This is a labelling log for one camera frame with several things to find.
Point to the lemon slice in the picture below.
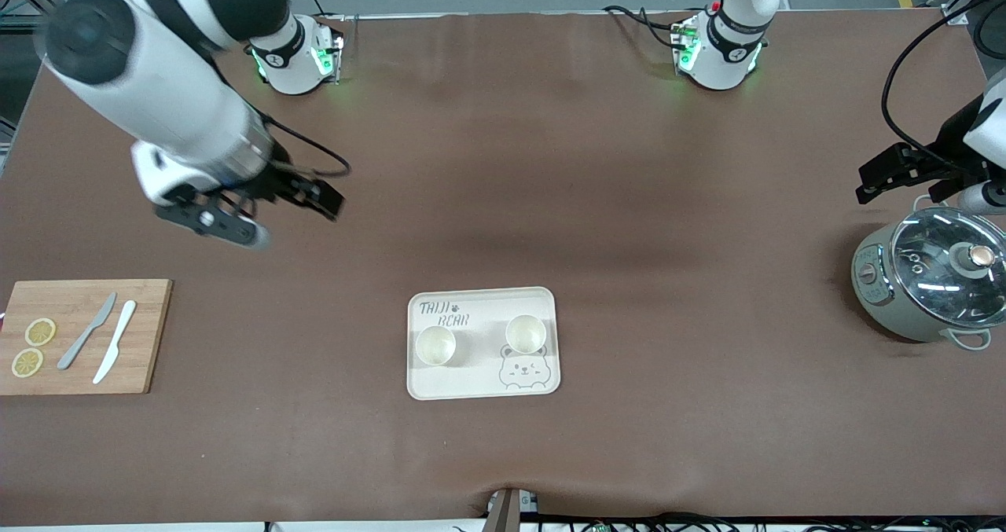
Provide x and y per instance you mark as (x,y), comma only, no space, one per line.
(27,362)
(40,332)

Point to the glass pot lid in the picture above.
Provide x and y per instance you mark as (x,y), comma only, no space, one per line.
(935,269)

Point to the green electric cooking pot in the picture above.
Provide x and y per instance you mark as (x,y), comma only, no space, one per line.
(884,300)

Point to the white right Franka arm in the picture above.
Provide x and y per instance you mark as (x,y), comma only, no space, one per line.
(157,84)

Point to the white plastic knife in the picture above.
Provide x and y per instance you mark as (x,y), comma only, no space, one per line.
(116,343)

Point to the beige bear print tray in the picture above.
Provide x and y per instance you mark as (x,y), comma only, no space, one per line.
(479,379)

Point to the grey plastic knife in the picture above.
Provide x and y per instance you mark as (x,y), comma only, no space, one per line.
(86,332)

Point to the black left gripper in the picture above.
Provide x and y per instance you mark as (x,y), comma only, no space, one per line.
(952,140)

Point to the brown table cover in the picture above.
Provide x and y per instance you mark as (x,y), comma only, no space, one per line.
(503,202)

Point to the white IKEA cup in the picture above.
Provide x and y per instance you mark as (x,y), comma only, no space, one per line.
(435,346)
(526,334)

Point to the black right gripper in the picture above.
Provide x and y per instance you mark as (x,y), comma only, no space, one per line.
(280,180)

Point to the bamboo cutting board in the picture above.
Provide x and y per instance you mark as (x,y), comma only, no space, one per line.
(141,359)

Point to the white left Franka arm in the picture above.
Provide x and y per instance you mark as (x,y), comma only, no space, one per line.
(727,53)

